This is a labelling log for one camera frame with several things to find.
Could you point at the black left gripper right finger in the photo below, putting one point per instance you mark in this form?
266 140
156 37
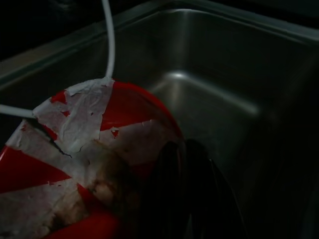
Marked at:
207 194

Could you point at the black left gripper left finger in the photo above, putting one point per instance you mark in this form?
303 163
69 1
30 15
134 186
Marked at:
167 189

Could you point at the red bowl with white tape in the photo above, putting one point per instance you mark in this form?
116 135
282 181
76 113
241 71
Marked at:
119 117

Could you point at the stainless steel sink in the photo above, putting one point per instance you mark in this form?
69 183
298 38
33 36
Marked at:
211 74

